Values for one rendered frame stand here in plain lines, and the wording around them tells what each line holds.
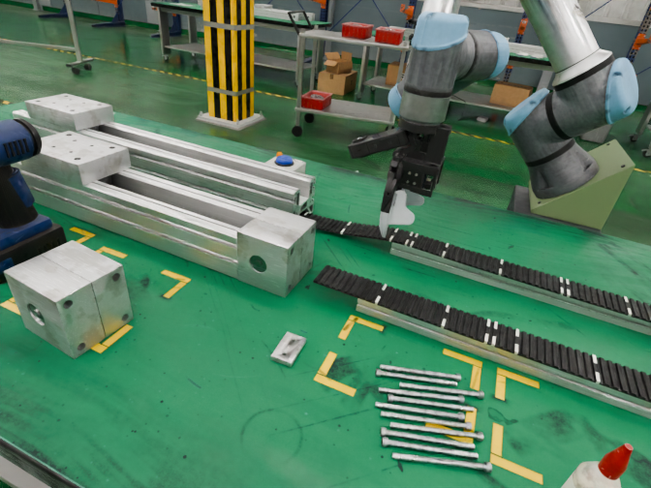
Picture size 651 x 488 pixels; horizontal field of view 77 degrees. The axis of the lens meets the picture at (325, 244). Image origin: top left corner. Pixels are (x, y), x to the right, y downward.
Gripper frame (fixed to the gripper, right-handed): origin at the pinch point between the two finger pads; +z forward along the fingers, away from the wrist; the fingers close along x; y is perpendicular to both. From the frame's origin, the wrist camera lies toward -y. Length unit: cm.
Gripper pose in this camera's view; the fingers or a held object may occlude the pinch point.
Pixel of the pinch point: (387, 222)
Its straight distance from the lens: 79.2
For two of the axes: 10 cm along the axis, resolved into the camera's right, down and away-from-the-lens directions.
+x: 4.1, -4.6, 7.9
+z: -1.0, 8.4, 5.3
